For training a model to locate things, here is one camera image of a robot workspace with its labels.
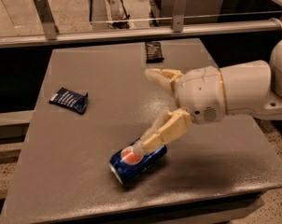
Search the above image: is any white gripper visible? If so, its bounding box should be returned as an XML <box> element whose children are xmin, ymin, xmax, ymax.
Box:
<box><xmin>133</xmin><ymin>66</ymin><xmax>226</xmax><ymax>156</ymax></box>

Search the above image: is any blue pepsi can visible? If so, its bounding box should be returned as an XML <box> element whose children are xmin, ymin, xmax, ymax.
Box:
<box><xmin>109</xmin><ymin>140</ymin><xmax>167</xmax><ymax>185</ymax></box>

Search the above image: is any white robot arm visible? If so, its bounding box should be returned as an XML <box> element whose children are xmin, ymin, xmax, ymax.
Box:
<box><xmin>133</xmin><ymin>40</ymin><xmax>282</xmax><ymax>156</ymax></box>

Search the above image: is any black snack bar wrapper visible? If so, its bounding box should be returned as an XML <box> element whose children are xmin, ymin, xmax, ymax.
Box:
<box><xmin>145</xmin><ymin>42</ymin><xmax>164</xmax><ymax>63</ymax></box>

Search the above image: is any blue snack packet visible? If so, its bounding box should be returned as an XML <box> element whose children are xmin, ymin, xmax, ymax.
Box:
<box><xmin>49</xmin><ymin>87</ymin><xmax>88</xmax><ymax>115</ymax></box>

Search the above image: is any grey table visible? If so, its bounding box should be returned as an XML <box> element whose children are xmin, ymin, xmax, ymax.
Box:
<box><xmin>0</xmin><ymin>43</ymin><xmax>282</xmax><ymax>224</ymax></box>

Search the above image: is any right metal bracket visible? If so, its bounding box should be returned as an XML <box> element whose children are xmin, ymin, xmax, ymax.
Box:
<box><xmin>172</xmin><ymin>0</ymin><xmax>187</xmax><ymax>33</ymax></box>

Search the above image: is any metal bracket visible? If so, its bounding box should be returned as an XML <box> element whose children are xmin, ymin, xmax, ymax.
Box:
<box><xmin>33</xmin><ymin>0</ymin><xmax>59</xmax><ymax>40</ymax></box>
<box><xmin>172</xmin><ymin>0</ymin><xmax>187</xmax><ymax>33</ymax></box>

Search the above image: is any left metal bracket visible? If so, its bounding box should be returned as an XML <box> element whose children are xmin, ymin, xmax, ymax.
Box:
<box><xmin>33</xmin><ymin>0</ymin><xmax>59</xmax><ymax>40</ymax></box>

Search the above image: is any metal rail with glass panel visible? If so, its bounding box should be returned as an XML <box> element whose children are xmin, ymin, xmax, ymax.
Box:
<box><xmin>0</xmin><ymin>16</ymin><xmax>282</xmax><ymax>49</ymax></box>

